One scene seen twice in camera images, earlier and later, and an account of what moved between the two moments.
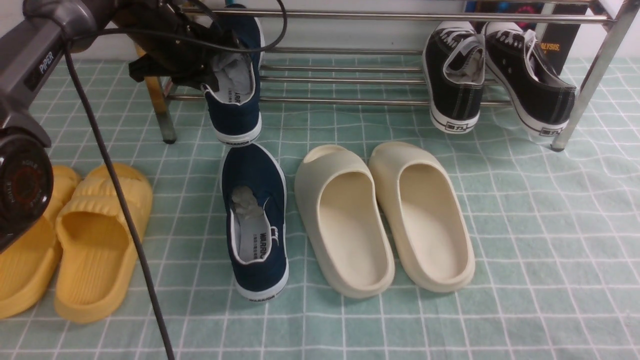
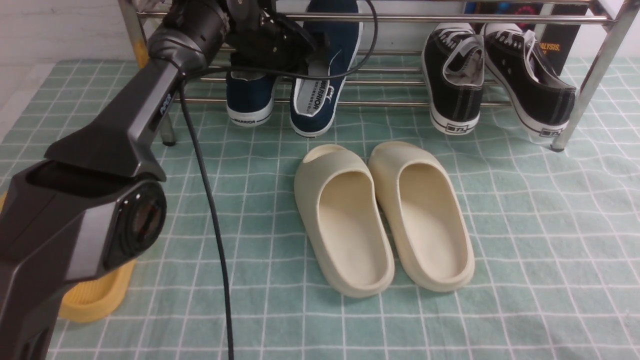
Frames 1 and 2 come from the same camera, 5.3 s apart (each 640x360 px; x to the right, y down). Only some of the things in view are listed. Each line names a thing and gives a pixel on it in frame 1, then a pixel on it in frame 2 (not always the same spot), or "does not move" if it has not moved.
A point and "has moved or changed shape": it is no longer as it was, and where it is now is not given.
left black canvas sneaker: [454, 55] does not move
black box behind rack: [557, 40] does not move
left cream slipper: [338, 197] does not move
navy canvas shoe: [254, 217] -> [313, 101]
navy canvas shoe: [235, 107] has moved or changed shape
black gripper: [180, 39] -> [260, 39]
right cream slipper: [425, 214] does not move
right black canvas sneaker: [545, 102] does not move
